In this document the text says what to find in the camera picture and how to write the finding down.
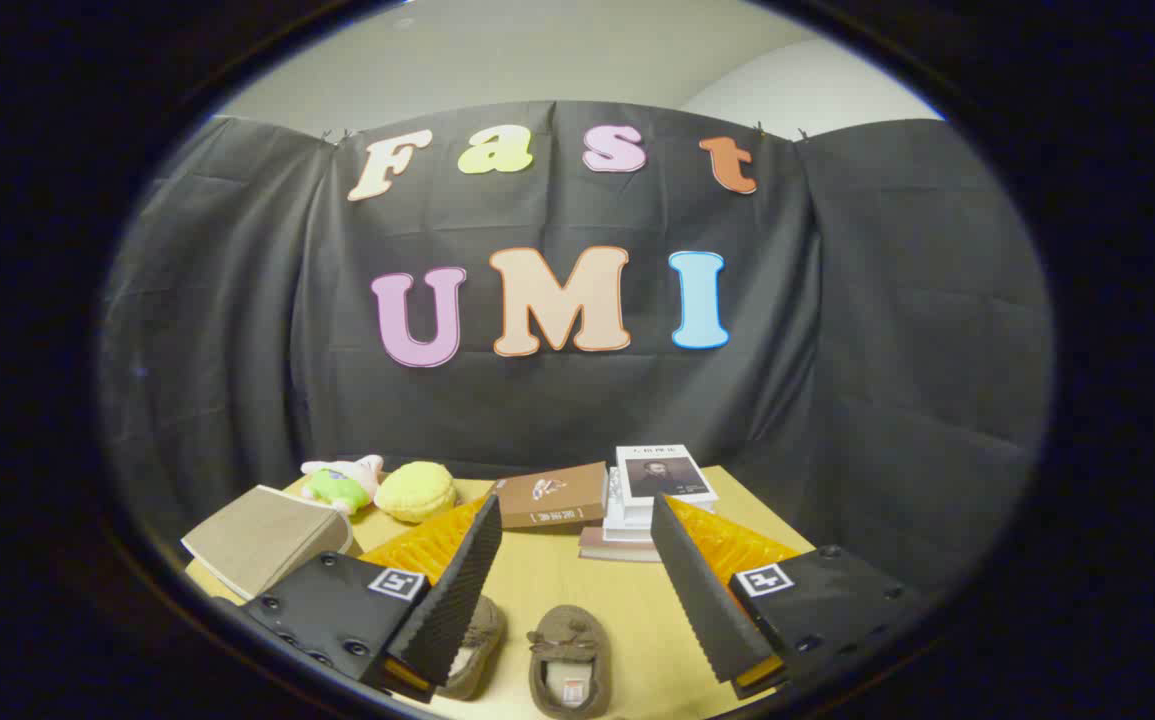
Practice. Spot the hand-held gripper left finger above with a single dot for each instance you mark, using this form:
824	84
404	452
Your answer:
457	590

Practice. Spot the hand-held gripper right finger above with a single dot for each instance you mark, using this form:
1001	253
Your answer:
702	590

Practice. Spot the brown fuzzy slipper shoe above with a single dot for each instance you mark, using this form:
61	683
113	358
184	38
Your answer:
479	640
569	650

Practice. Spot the tan storage box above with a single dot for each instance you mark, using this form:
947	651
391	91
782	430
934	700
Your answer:
257	540

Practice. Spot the pale pink book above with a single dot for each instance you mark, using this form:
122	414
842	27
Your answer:
612	548

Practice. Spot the yellow round plush cushion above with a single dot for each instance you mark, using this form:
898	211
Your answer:
417	492

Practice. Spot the plain white book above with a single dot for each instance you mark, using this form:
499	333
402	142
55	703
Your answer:
622	518

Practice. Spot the brown cover book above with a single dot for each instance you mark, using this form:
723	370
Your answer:
552	495

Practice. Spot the green and white plush toy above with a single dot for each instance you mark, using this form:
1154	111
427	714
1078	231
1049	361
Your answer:
337	485

